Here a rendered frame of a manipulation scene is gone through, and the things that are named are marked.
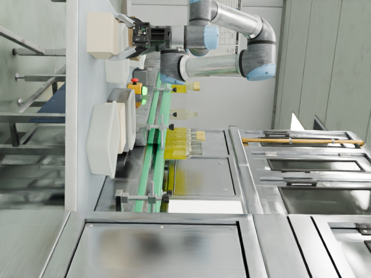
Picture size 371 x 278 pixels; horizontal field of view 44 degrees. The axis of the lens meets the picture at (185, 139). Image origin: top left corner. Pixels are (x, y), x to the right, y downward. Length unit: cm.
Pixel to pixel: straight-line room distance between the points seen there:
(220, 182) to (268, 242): 104
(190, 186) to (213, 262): 106
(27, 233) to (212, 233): 46
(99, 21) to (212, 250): 77
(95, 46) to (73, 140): 31
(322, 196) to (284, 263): 117
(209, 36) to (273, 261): 72
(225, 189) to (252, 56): 62
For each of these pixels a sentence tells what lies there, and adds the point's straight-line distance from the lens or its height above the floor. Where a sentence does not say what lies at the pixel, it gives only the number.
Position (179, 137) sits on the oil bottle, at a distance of 224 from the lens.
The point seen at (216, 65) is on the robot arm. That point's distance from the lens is 193.
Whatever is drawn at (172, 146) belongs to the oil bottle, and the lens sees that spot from 214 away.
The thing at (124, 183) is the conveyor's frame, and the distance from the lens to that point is 175.
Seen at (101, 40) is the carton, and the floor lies 80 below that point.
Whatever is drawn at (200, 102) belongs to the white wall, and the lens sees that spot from 828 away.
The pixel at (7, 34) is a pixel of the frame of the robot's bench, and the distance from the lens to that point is 239.
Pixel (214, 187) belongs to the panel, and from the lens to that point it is 211.
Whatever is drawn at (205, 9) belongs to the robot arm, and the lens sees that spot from 158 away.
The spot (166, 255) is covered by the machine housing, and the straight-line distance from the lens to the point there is 110.
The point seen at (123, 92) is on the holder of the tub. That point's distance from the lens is 190.
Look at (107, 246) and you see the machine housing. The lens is 114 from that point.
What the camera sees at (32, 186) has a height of 35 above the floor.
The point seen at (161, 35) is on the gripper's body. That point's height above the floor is 98.
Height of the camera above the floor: 105
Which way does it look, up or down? level
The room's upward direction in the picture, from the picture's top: 91 degrees clockwise
